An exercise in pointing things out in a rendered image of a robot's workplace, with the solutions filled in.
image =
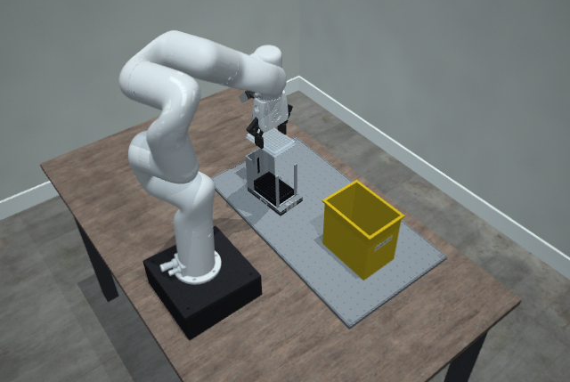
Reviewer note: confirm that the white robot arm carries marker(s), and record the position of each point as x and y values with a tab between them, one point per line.
172	174

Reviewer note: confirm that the yellow open-top bin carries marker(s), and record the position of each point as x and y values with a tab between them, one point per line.
351	216

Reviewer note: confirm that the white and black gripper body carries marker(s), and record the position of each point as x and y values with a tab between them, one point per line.
270	113

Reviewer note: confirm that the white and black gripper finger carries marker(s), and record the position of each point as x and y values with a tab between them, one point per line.
252	129
282	127

